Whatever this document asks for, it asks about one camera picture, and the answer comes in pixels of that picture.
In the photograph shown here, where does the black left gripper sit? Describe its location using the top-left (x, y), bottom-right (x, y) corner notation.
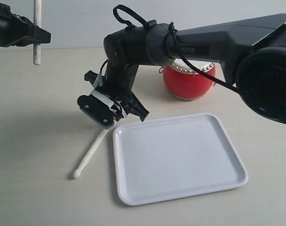
top-left (0, 3), bottom-right (51, 47)

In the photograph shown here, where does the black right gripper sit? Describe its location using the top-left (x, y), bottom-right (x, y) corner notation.
top-left (99, 59), bottom-right (149, 121)

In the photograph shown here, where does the white drumstick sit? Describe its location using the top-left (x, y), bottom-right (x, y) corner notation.
top-left (33, 0), bottom-right (42, 65)
top-left (72, 129), bottom-right (109, 179)

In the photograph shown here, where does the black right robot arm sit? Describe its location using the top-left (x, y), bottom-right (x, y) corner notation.
top-left (102, 13), bottom-right (286, 124)

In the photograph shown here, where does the small red drum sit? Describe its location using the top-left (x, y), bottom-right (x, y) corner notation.
top-left (159, 59), bottom-right (213, 101)

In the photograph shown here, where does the white plastic tray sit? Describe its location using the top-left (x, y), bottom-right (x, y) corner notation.
top-left (113, 113), bottom-right (248, 206)

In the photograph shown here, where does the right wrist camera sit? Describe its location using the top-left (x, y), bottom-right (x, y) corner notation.
top-left (77, 70), bottom-right (124, 129)

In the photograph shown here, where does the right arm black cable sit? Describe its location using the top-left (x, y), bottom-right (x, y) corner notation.
top-left (113, 4), bottom-right (242, 95)

